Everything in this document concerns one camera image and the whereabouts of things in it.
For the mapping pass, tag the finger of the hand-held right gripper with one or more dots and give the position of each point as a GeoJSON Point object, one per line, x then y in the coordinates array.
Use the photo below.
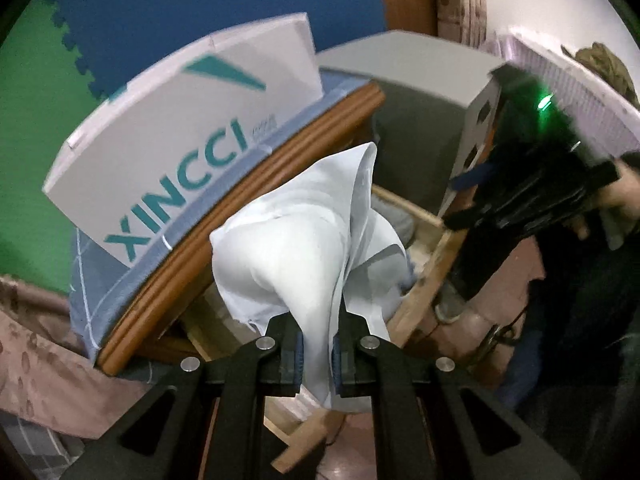
{"type": "Point", "coordinates": [472, 176]}
{"type": "Point", "coordinates": [472, 217]}

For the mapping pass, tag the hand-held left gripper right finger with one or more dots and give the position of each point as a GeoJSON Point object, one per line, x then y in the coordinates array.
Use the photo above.
{"type": "Point", "coordinates": [336, 360]}

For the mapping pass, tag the grey ribbed underwear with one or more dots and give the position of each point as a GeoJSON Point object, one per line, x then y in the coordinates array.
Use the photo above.
{"type": "Point", "coordinates": [395, 220]}

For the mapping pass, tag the grey box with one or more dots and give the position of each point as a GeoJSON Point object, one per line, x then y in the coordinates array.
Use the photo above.
{"type": "Point", "coordinates": [400, 60]}

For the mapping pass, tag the person's dark clothing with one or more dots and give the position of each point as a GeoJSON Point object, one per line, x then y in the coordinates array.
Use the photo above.
{"type": "Point", "coordinates": [590, 360]}

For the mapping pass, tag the person's right hand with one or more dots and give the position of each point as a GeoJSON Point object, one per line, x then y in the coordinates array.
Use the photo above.
{"type": "Point", "coordinates": [625, 190]}

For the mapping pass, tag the brown crumpled cloth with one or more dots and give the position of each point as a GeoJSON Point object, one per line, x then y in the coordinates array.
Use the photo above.
{"type": "Point", "coordinates": [605, 65]}

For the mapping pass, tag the floral beige curtain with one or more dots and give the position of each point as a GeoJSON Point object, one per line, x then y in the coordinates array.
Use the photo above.
{"type": "Point", "coordinates": [45, 360]}

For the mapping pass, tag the white cardboard box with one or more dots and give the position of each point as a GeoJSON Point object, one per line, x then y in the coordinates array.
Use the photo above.
{"type": "Point", "coordinates": [165, 125]}

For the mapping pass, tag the grey plaid cloth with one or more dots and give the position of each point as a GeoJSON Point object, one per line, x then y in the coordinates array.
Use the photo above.
{"type": "Point", "coordinates": [30, 450]}

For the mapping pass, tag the light blue underwear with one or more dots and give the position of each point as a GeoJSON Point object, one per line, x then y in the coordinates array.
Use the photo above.
{"type": "Point", "coordinates": [407, 272]}

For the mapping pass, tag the green foam mat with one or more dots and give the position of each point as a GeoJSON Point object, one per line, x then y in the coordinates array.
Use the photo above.
{"type": "Point", "coordinates": [30, 160]}

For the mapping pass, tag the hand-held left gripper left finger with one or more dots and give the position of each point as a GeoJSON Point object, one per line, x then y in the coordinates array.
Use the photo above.
{"type": "Point", "coordinates": [298, 360]}

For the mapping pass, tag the white underwear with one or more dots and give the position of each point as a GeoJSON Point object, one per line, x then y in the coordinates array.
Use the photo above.
{"type": "Point", "coordinates": [280, 260]}

